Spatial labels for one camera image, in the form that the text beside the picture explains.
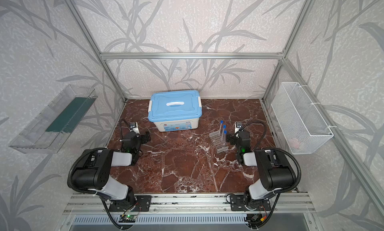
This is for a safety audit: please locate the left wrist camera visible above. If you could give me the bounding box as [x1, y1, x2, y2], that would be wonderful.
[129, 122, 140, 134]

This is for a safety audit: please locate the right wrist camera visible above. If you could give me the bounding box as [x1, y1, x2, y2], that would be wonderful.
[235, 122, 243, 134]

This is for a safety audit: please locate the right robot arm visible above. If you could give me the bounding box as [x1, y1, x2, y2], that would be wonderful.
[226, 131, 302, 211]

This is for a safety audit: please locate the green circuit board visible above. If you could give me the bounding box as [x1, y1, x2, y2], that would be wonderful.
[119, 215, 137, 223]

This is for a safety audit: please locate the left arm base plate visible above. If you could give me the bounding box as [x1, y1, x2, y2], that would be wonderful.
[109, 195, 152, 212]

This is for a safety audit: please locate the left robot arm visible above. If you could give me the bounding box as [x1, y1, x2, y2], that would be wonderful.
[67, 131, 151, 206]

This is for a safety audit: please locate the blue plastic lid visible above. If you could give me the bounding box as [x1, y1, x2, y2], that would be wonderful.
[148, 90, 202, 123]

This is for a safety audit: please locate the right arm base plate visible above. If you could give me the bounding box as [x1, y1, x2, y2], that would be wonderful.
[229, 195, 272, 212]

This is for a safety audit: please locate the clear test tube rack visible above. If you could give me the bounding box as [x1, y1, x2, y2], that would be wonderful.
[209, 131, 229, 153]

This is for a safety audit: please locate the white plastic bin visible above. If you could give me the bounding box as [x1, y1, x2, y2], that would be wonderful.
[154, 118, 200, 132]

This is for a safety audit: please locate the white wire basket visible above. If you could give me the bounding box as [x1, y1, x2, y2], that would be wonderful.
[272, 82, 334, 155]

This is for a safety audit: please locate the right circuit board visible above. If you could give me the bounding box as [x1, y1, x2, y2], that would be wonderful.
[245, 214, 267, 224]

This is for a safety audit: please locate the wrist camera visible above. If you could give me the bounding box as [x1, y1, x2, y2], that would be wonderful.
[235, 122, 243, 134]
[129, 122, 140, 134]

